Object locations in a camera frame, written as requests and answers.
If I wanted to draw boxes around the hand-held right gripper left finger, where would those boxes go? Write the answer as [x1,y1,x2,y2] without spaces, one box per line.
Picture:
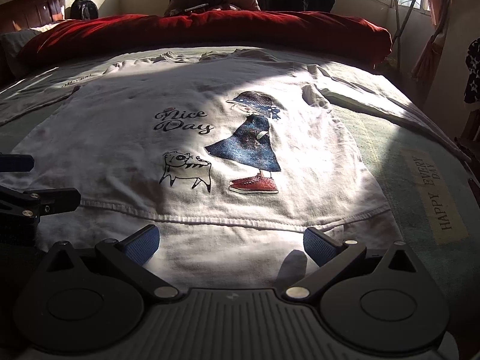
[46,224,180,301]

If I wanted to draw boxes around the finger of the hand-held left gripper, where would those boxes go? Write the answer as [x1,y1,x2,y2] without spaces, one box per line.
[0,153,35,172]
[0,185,82,217]

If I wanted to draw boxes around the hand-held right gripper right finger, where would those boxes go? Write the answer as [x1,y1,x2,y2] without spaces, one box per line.
[282,227,419,301]

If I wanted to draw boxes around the white printed t-shirt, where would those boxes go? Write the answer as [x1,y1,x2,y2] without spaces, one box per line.
[0,48,471,289]

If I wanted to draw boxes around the metal clothes drying rack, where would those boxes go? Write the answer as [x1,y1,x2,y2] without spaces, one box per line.
[262,0,422,79]

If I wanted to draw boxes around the grey pillow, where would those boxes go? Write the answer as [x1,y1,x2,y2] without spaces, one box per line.
[0,28,42,77]

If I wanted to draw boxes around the green plaid bed sheet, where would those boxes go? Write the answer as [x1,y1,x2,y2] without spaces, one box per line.
[0,45,480,308]

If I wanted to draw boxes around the wooden headboard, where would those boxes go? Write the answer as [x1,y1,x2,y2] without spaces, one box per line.
[0,0,64,34]

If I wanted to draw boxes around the black round bag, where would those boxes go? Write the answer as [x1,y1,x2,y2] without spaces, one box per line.
[70,0,99,19]

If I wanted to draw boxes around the wooden chair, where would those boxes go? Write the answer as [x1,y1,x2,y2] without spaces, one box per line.
[454,112,480,158]

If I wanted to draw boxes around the red quilt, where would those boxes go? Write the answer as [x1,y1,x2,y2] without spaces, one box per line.
[17,9,392,76]

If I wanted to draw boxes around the pink curtain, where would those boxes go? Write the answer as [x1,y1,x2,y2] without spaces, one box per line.
[410,0,454,81]

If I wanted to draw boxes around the dark star print cloth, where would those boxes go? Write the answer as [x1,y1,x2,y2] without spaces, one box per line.
[464,37,480,104]

